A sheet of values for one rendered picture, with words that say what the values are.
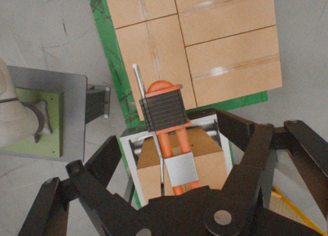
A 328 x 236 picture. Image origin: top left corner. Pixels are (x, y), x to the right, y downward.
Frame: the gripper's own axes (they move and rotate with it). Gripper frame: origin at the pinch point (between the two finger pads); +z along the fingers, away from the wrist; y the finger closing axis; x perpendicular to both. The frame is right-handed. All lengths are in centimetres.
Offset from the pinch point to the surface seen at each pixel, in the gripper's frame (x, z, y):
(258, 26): 26, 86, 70
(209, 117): -22, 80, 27
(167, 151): -7.9, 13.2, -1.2
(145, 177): -33, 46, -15
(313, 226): -144, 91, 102
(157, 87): 5.6, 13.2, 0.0
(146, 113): 1.3, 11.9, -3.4
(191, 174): -14.1, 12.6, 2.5
